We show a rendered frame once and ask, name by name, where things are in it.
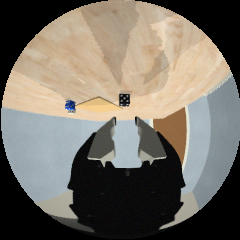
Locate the tan square mat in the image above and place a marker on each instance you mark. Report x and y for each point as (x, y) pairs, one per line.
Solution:
(98, 104)

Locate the blue die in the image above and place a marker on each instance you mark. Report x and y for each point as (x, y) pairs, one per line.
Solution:
(70, 105)

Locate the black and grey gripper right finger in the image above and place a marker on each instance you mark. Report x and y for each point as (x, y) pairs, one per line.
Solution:
(156, 149)

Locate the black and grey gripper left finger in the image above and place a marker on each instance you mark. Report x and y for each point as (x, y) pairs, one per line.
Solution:
(97, 149)

